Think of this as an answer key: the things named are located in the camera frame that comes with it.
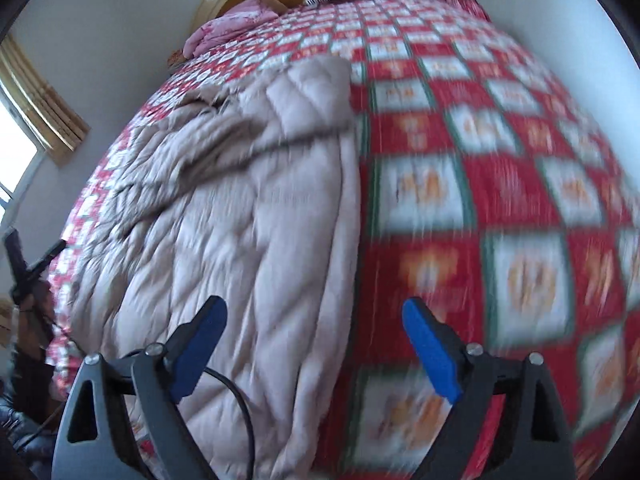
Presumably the person's left forearm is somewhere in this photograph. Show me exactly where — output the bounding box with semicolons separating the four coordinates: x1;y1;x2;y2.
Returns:
10;307;57;403

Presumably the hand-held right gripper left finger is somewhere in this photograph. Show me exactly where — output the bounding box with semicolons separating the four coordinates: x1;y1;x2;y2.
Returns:
50;296;229;480

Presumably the yellow curtain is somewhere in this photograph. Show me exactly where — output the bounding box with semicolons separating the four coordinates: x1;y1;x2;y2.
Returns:
0;35;92;167

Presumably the beige quilted down jacket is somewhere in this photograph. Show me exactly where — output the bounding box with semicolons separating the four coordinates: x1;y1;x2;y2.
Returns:
67;55;363;480

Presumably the black cable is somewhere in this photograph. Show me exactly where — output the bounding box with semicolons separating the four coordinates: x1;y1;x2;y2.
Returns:
200;367;257;480

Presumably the red checkered printed bed quilt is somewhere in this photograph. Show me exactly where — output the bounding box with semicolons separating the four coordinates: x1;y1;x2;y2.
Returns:
45;0;640;480

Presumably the pink crumpled blanket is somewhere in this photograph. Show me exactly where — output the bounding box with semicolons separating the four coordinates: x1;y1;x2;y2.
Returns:
182;0;289;58

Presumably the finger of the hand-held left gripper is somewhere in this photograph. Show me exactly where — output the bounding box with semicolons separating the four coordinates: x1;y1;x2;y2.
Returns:
4;231;27;283
27;239;67;276

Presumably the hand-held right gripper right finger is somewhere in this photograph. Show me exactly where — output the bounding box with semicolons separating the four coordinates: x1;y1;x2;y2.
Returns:
402;297;576;480

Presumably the white-framed window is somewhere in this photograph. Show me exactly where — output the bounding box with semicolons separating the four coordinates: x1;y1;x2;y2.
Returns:
0;94;43;223

